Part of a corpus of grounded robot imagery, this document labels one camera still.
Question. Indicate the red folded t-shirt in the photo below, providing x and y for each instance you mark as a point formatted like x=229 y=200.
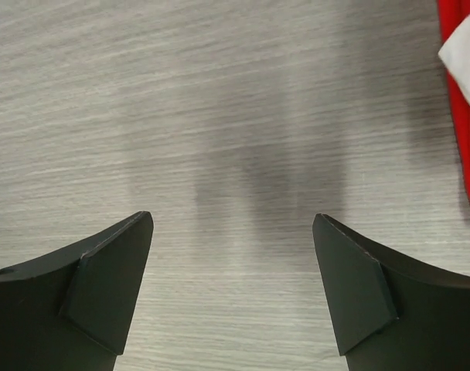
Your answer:
x=467 y=116

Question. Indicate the white folded t-shirt lower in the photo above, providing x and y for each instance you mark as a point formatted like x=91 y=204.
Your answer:
x=455 y=55

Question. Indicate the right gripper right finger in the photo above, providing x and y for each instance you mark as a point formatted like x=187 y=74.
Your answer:
x=390 y=311

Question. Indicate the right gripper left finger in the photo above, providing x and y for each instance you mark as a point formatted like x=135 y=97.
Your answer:
x=71 y=309

